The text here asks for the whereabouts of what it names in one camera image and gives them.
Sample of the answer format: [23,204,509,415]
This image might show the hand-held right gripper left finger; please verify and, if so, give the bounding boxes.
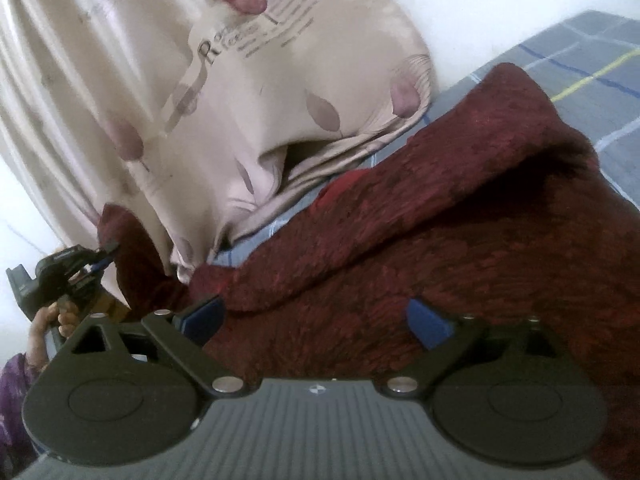
[52,296,261,402]

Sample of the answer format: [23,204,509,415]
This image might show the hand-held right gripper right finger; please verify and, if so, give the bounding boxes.
[382,299,569,402]

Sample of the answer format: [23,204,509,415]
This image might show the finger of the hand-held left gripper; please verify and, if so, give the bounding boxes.
[72,242,121,283]

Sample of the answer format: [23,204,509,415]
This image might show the dark red patterned garment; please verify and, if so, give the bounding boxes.
[97,62,640,480]

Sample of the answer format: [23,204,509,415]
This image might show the person's left forearm purple sleeve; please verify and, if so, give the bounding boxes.
[0,352,48,466]

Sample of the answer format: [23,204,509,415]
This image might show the person's left hand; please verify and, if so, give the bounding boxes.
[27,301,81,368]

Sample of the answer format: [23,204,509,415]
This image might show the beige leaf print curtain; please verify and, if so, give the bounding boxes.
[0,0,434,286]

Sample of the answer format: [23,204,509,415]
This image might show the grey plaid bed sheet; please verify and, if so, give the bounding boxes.
[207,10,640,267]

